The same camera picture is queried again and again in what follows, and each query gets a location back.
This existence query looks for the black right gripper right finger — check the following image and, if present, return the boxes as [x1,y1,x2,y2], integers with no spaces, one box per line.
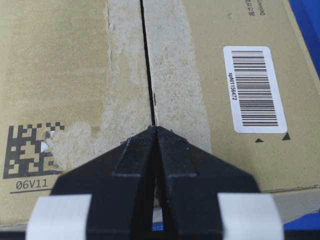
[157,126,285,240]

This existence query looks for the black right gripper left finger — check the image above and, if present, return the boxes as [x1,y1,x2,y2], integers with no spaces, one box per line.
[26,127,156,240]

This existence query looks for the brown cardboard box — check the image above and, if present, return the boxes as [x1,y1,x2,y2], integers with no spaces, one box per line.
[0,0,320,227]

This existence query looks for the white barcode label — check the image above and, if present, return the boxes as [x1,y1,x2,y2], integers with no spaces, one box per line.
[223,46,288,134]

